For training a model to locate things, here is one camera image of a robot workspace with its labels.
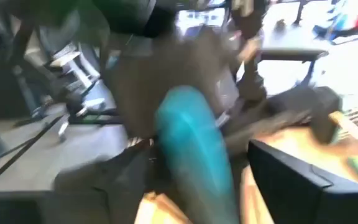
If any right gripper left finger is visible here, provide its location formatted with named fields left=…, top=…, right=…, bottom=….
left=0, top=141, right=155, bottom=224

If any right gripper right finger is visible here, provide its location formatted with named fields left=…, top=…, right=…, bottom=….
left=247, top=139, right=358, bottom=224

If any teal silicone spatula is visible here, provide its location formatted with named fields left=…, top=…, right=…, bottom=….
left=154, top=85, right=241, bottom=224

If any blue white box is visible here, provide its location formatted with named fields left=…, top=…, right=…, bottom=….
left=331, top=14, right=354, bottom=35

